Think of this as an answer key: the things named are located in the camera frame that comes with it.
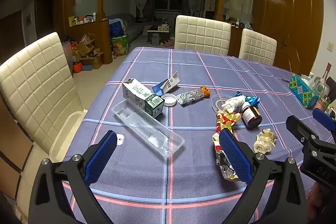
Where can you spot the grey sofa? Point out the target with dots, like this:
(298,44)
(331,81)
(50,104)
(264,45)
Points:
(134,27)

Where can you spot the red yellow foil wrapper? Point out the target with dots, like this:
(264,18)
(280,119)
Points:
(225,119)

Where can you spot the blue bag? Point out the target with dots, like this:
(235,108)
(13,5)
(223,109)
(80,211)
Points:
(115,27)

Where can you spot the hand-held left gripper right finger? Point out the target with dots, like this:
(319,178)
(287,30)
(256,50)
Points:
(233,153)

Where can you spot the clear glass container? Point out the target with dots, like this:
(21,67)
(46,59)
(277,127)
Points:
(319,87)

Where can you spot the clear plastic wrapper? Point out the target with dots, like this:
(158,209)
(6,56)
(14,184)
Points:
(189,96)

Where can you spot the crumpled cream paper liner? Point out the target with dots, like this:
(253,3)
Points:
(265,141)

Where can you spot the white round lid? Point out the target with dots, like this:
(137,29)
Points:
(169,100)

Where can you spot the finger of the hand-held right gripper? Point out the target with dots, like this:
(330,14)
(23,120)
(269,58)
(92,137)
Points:
(302,128)
(324,117)

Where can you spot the white curtain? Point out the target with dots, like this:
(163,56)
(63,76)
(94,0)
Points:
(140,1)
(194,1)

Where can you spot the white tissue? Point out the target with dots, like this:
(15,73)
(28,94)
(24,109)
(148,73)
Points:
(233,104)

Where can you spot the orange bucket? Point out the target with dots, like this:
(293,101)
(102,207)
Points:
(77,67)

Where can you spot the small white scrap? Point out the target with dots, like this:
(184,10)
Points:
(120,139)

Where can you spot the torn blue white carton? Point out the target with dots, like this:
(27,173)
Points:
(168,85)

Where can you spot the beaded tissue box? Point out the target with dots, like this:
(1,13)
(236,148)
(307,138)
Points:
(303,90)

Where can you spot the green white milk carton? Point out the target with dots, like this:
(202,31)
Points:
(141,98)

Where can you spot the person's right hand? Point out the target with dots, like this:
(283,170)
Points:
(313,200)

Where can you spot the pink cup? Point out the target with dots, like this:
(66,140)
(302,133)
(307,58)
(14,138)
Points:
(324,103)

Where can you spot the brown medicine bottle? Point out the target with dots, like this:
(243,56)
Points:
(252,117)

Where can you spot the large cream quilted chair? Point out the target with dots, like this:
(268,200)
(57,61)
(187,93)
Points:
(39,87)

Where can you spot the blue foil wrapper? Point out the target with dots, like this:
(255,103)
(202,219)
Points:
(253,101)

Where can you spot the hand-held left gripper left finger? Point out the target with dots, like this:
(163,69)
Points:
(103,153)

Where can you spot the clear plastic tray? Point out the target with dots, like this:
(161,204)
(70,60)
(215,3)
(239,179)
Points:
(147,129)

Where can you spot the pile of cardboard boxes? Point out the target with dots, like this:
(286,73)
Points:
(88,54)

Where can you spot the clear round lid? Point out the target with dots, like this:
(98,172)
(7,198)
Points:
(216,102)

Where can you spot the small grey bin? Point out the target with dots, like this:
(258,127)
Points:
(156,39)

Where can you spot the wooden partition cabinet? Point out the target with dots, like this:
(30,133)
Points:
(97,35)

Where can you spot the wooden door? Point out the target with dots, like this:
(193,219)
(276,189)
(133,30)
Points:
(291,24)

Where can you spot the dark coffee table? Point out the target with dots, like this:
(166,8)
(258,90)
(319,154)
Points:
(160,31)

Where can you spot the pink slippers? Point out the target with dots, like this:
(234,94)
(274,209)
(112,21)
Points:
(166,43)

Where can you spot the orange peel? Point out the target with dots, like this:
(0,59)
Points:
(206,91)

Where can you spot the purple plaid tablecloth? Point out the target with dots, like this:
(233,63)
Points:
(168,187)

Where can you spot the grey plastic bag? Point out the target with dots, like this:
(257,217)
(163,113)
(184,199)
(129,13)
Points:
(68,56)

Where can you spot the white wall switch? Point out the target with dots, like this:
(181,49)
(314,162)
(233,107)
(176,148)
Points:
(330,47)

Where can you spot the colourful shopping bag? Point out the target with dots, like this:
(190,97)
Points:
(120,45)

